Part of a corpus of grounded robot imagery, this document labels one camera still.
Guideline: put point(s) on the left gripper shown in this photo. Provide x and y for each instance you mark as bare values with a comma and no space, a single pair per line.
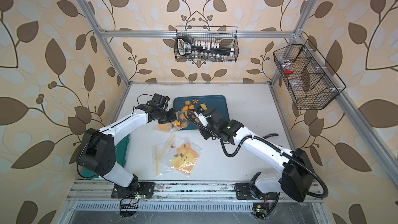
172,113

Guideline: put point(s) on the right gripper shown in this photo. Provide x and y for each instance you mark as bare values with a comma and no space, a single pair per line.
205,134

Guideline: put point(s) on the clear duck zip bag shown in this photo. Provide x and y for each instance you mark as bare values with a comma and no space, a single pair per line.
179,124

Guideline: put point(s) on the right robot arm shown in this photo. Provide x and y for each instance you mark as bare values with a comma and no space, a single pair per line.
293,173

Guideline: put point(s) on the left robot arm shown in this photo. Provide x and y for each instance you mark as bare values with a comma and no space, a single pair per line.
98,147

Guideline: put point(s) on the orange duck zip bag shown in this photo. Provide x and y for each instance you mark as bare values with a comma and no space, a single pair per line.
185,157

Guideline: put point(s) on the clear zip bag yellow strip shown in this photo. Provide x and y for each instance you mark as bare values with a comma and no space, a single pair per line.
163,155

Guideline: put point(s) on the yellow square cookie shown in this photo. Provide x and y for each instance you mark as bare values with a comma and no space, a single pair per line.
203,106

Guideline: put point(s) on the teal tray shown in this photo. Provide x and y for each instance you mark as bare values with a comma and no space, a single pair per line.
212,101

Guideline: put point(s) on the orange cookie cluster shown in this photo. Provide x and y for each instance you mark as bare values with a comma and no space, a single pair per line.
188,107

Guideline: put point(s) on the green box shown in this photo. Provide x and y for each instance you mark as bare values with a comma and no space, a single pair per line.
121,150

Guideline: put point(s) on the red item in basket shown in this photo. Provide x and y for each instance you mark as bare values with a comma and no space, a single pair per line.
289,70

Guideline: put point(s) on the back wire basket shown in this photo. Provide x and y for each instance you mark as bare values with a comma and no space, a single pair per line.
226,35

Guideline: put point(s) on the wire basket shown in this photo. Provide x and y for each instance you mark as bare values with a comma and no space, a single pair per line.
226,35
315,82

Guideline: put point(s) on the right wire basket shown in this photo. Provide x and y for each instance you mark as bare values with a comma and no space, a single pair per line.
315,82

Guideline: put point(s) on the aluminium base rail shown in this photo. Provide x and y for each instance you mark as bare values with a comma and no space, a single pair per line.
168,190

